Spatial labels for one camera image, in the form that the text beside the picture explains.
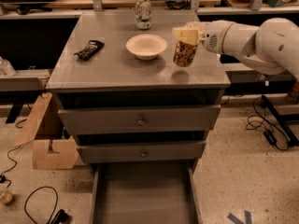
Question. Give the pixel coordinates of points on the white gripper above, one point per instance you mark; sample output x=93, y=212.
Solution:
x=212, y=38

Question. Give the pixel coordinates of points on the orange soda can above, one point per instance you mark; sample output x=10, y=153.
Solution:
x=184, y=54

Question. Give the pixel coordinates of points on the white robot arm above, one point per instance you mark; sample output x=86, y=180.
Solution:
x=270, y=48

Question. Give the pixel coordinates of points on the green white soda can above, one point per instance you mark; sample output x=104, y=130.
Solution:
x=143, y=14

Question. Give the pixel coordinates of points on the grey top drawer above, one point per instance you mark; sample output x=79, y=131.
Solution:
x=147, y=119

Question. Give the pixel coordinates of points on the grey drawer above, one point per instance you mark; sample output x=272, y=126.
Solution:
x=147, y=119
x=165, y=151
x=149, y=192

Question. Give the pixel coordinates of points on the grey drawer cabinet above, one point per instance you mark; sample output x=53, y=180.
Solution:
x=113, y=77

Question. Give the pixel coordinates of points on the grey middle drawer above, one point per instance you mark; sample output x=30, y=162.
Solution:
x=165, y=151

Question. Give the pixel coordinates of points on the grey bottom drawer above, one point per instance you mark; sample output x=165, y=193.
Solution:
x=149, y=192

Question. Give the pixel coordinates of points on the white paper bowl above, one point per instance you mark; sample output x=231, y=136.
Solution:
x=146, y=47

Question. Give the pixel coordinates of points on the black snack bag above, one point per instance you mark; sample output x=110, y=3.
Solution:
x=92, y=47

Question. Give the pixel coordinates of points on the orange bottle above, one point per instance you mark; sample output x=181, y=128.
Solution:
x=293, y=94

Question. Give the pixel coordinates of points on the black table leg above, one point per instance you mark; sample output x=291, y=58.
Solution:
x=284, y=121

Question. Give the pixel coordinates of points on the wooden block stand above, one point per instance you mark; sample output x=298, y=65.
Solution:
x=60, y=154

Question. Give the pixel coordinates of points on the clear plastic container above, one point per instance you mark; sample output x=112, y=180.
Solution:
x=6, y=69

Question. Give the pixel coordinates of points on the wooden plank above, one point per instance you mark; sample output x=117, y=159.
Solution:
x=30, y=127

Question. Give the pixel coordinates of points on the clear plastic cup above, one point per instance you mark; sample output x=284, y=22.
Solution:
x=6, y=196

